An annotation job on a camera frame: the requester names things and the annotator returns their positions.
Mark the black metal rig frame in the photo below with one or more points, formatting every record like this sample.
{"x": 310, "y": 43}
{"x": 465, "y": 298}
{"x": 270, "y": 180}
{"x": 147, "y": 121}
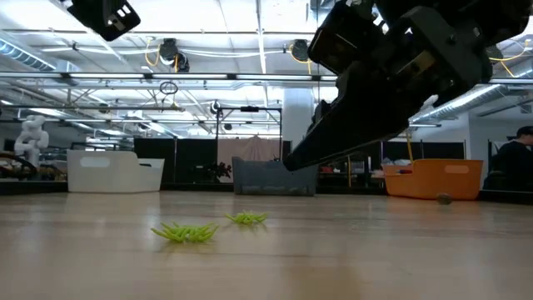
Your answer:
{"x": 249, "y": 109}

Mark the white humanoid robot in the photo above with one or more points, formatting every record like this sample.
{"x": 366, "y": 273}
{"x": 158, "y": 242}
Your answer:
{"x": 31, "y": 139}

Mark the green plastic spider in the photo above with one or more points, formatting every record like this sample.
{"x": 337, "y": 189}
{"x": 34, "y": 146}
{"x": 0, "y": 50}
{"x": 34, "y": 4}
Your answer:
{"x": 185, "y": 233}
{"x": 247, "y": 217}

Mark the dark translucent eyeball ball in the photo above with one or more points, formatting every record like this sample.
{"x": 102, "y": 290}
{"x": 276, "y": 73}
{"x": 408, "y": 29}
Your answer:
{"x": 444, "y": 198}

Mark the person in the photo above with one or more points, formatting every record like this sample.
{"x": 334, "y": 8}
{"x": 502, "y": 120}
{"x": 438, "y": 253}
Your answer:
{"x": 516, "y": 162}

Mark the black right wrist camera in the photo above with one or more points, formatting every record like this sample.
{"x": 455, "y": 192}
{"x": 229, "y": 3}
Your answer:
{"x": 341, "y": 37}

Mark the white plastic bin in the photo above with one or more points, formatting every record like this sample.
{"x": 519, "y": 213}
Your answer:
{"x": 112, "y": 175}

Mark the overhead LED light bar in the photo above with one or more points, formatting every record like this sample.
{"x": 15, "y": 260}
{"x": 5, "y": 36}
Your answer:
{"x": 208, "y": 77}

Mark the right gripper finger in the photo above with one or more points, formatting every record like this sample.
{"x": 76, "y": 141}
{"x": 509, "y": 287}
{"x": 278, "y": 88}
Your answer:
{"x": 354, "y": 129}
{"x": 320, "y": 114}

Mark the orange plastic bin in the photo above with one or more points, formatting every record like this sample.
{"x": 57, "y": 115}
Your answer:
{"x": 433, "y": 181}

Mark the black partition panel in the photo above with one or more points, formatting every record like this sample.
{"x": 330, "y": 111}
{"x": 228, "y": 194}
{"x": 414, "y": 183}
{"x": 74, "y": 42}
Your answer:
{"x": 158, "y": 160}
{"x": 441, "y": 151}

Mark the pink curtain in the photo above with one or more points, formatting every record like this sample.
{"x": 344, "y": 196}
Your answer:
{"x": 250, "y": 150}

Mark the grey plastic bin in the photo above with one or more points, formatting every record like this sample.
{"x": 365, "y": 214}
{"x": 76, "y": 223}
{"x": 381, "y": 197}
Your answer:
{"x": 266, "y": 181}

